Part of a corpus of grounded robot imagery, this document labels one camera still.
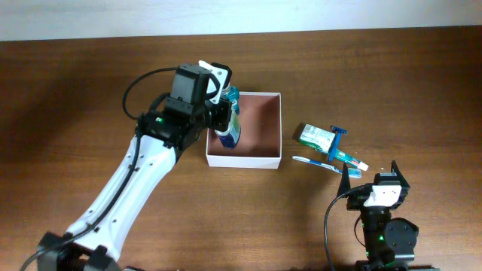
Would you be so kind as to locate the green toothpaste tube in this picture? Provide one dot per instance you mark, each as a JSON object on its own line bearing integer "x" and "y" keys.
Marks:
{"x": 344, "y": 157}

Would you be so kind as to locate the blue white toothbrush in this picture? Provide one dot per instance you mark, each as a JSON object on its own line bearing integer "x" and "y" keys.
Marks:
{"x": 353, "y": 173}

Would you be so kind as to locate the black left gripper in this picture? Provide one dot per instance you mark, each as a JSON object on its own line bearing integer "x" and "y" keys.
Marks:
{"x": 223, "y": 119}

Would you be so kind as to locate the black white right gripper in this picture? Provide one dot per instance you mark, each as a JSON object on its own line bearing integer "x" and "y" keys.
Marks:
{"x": 357, "y": 199}

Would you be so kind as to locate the teal mouthwash bottle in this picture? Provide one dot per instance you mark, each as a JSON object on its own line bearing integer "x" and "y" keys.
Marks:
{"x": 232, "y": 94}

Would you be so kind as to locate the blue disposable razor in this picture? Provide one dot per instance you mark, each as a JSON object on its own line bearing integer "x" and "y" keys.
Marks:
{"x": 338, "y": 132}

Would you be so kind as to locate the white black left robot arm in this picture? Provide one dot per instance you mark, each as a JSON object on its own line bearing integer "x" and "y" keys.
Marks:
{"x": 172, "y": 123}

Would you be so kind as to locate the green white soap packet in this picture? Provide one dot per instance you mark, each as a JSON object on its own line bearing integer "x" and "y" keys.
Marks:
{"x": 317, "y": 138}

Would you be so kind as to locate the white square cardboard box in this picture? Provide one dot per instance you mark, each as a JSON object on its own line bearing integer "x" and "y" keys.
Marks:
{"x": 260, "y": 144}

